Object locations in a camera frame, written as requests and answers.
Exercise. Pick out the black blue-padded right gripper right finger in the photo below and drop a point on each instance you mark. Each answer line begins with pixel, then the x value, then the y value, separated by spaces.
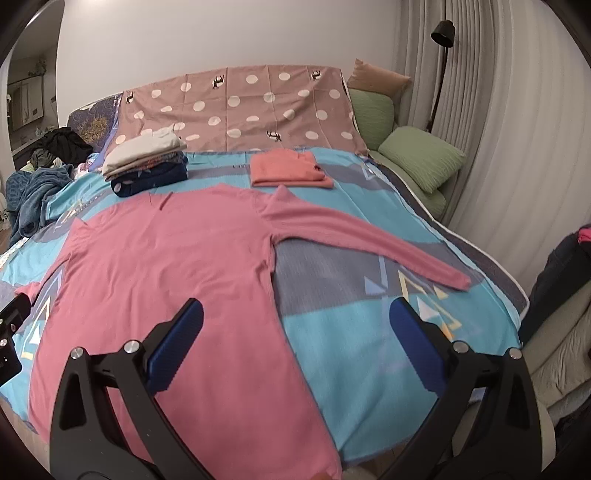
pixel 485 422

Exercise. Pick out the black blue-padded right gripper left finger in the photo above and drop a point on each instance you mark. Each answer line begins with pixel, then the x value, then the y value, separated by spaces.
pixel 86 440

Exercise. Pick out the pink long-sleeve shirt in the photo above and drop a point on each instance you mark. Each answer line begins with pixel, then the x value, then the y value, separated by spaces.
pixel 239 400

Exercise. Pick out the black clothes pile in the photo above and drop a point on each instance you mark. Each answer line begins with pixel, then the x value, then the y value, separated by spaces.
pixel 65 144

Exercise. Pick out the dark blue fleece blanket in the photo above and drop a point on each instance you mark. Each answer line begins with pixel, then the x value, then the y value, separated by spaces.
pixel 27 194

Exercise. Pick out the dark jacket with pink trim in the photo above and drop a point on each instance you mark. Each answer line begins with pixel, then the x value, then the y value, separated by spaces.
pixel 566 271

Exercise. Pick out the turquoise grey geometric bedspread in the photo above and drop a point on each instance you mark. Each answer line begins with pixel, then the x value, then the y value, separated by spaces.
pixel 333 303

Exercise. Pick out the folded brown patterned garment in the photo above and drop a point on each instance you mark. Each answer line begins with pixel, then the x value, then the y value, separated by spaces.
pixel 146 164

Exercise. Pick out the green pillow front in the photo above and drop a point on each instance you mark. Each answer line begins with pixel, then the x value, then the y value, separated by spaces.
pixel 427 159

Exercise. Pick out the green pillow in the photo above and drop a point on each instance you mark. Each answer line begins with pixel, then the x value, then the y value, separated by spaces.
pixel 375 116
pixel 427 159

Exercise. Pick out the folded cream white garment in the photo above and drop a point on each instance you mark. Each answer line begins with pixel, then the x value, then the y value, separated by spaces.
pixel 144 146

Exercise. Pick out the folded coral orange garment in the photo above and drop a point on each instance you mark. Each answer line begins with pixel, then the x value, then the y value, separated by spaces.
pixel 289 168

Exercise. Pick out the green pillow back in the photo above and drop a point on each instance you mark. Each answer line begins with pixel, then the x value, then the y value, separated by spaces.
pixel 375 116

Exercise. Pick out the light grey curtain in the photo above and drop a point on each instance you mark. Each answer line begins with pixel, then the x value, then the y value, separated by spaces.
pixel 516 100

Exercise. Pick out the pink polka dot sheet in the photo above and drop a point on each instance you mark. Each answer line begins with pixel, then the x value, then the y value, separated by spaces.
pixel 250 108

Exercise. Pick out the brown cushion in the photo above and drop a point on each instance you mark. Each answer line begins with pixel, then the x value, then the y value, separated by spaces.
pixel 370 78

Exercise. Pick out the black floor lamp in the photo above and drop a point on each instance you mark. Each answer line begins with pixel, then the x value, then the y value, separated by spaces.
pixel 444 36

